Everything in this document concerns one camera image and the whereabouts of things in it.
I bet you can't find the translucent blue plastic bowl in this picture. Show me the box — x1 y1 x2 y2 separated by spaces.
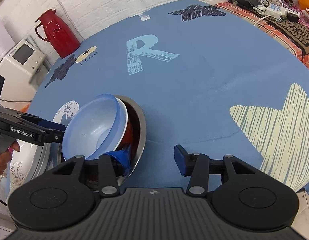
62 94 128 160

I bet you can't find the white power strip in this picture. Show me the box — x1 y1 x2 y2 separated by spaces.
253 4 300 26

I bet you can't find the stainless steel bowl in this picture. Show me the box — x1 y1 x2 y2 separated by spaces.
57 94 147 188

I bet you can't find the red ceramic bowl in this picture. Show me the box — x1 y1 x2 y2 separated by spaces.
116 96 134 150

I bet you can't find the red thermos jug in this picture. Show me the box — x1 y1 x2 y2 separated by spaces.
35 9 81 59

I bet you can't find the black patterned cloth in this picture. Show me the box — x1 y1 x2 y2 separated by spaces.
268 20 309 55

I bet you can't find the floral white plate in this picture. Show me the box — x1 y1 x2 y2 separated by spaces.
9 140 42 194

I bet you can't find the white water dispenser machine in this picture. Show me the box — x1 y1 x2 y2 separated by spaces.
0 15 51 112

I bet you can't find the blue printed tablecloth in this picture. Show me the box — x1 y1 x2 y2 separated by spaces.
29 0 309 190

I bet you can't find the person's left hand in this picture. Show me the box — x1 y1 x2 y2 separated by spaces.
0 141 20 176

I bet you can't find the orange bed cover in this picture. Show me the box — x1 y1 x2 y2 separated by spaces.
215 2 309 69

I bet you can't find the gold-rimmed white plate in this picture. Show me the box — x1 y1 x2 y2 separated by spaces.
32 144 51 179

